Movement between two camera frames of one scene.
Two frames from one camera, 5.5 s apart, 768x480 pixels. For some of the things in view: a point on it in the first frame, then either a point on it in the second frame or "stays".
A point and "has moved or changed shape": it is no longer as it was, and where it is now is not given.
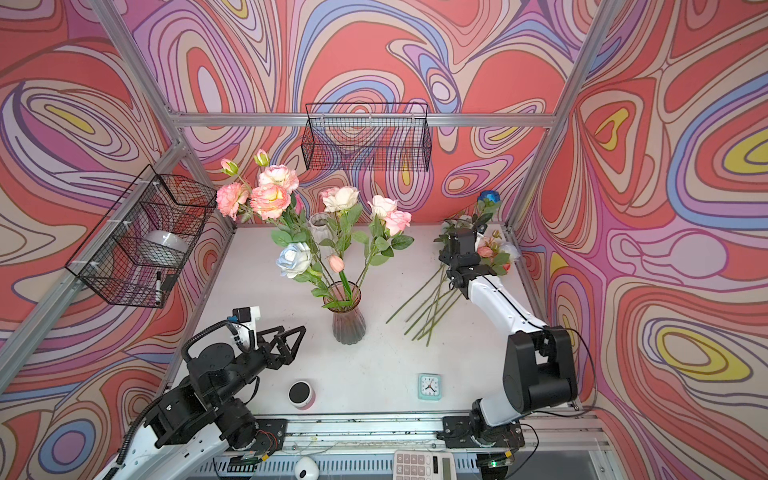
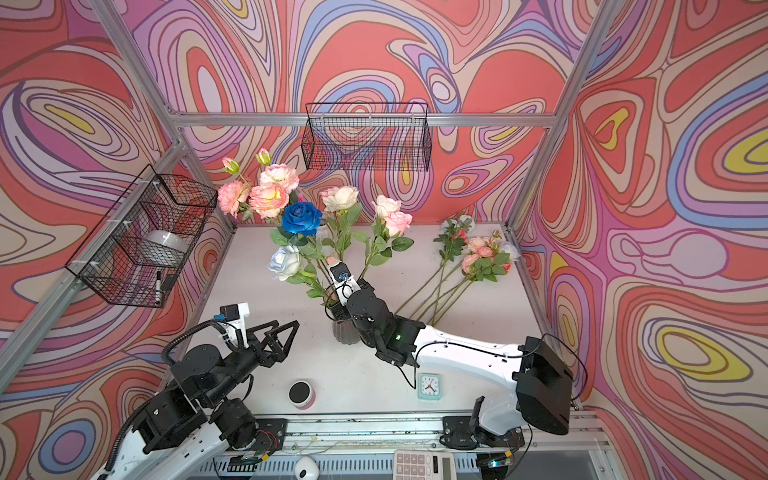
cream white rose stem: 340,199 stays
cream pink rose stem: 380,206 stays
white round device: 306,469 stays
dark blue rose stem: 488,200 -> 301,220
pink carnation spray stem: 276,174 stays
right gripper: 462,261 -> 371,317
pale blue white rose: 294,261 has moved or changed shape
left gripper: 272,361 stays
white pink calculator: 423,465 stays
